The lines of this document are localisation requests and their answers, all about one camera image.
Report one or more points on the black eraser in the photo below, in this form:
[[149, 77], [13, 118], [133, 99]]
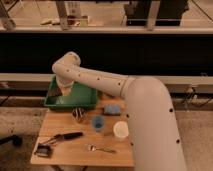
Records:
[[55, 92]]

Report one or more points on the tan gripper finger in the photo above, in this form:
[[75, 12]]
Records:
[[66, 90]]

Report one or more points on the wooden table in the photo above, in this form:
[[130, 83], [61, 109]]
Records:
[[74, 152]]

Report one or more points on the silver fork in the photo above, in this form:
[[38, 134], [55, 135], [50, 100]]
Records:
[[95, 148]]

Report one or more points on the black object on floor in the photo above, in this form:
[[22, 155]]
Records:
[[16, 140]]

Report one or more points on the blue cup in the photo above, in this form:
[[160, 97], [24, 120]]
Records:
[[98, 123]]

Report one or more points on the green plastic tray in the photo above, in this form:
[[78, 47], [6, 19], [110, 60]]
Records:
[[81, 96]]

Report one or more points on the blue sponge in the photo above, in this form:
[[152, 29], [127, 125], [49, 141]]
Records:
[[113, 110]]

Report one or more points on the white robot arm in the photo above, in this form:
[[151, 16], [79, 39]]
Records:
[[154, 134]]

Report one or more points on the white plastic cup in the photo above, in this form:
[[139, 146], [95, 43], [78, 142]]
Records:
[[120, 130]]

